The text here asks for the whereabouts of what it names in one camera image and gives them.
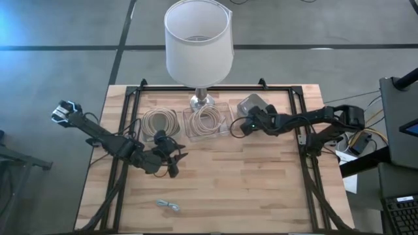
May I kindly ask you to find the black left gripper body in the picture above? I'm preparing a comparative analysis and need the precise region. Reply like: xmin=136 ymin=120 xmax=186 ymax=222
xmin=152 ymin=129 xmax=181 ymax=179

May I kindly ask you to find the grey metal stand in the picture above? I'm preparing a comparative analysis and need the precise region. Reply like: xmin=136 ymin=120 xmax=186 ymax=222
xmin=0 ymin=129 xmax=54 ymax=172

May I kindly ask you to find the grey floor cable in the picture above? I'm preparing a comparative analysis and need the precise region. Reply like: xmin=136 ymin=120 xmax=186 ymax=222
xmin=323 ymin=89 xmax=382 ymax=104

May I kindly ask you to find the short pale blue usb cable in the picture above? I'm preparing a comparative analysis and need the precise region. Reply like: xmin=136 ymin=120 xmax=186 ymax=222
xmin=155 ymin=199 xmax=181 ymax=213

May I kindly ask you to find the grey side cart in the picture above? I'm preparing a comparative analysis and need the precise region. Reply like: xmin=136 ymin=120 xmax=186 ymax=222
xmin=379 ymin=76 xmax=418 ymax=169

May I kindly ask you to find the white shade table lamp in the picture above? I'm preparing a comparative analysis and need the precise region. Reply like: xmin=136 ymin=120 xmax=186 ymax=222
xmin=163 ymin=0 xmax=234 ymax=112

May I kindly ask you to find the clear plastic bin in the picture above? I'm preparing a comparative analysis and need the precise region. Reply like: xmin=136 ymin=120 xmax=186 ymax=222
xmin=182 ymin=102 xmax=234 ymax=143

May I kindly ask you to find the tablet screen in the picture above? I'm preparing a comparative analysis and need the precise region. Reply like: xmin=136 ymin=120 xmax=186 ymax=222
xmin=397 ymin=117 xmax=418 ymax=137

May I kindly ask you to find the black keyboard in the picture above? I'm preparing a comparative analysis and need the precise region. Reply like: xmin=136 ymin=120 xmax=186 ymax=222
xmin=381 ymin=194 xmax=418 ymax=235

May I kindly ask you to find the white paper sheet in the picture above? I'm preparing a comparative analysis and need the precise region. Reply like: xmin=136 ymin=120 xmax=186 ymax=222
xmin=334 ymin=148 xmax=359 ymax=194

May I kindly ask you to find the yellow wire bundle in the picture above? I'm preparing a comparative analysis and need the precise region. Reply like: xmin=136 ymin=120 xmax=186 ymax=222
xmin=347 ymin=109 xmax=389 ymax=146

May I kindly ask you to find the black pole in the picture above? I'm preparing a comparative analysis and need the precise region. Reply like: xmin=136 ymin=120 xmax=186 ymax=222
xmin=393 ymin=67 xmax=418 ymax=91

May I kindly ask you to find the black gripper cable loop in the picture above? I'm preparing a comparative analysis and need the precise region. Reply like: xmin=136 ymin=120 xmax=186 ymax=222
xmin=229 ymin=116 xmax=249 ymax=139

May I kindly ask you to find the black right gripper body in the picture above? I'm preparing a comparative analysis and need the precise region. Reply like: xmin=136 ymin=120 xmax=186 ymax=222
xmin=240 ymin=103 xmax=279 ymax=136

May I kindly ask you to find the black power adapter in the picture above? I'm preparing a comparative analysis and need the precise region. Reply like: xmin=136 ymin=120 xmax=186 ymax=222
xmin=348 ymin=133 xmax=371 ymax=157

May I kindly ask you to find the grey plastic bin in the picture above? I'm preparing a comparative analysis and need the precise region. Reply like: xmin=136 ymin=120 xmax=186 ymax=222
xmin=140 ymin=109 xmax=182 ymax=144
xmin=236 ymin=93 xmax=269 ymax=118

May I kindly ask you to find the black aluminium table frame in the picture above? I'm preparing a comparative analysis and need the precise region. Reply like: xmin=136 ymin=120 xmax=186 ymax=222
xmin=74 ymin=78 xmax=354 ymax=234

